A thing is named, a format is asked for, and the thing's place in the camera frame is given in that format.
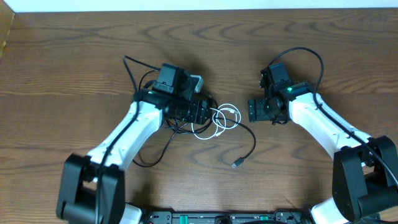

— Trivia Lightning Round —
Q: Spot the thin black cable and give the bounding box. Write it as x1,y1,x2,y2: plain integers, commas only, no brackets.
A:
132,68,215,169

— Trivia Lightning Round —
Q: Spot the white usb cable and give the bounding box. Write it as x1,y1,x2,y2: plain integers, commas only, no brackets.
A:
190,103,242,141

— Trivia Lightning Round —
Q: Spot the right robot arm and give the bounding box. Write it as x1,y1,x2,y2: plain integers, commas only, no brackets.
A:
248,63,397,223

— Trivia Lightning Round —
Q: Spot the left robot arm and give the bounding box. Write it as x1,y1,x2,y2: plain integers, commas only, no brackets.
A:
56,63,211,223

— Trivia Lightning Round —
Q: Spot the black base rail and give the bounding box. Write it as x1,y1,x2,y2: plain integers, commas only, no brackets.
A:
146,203,380,224

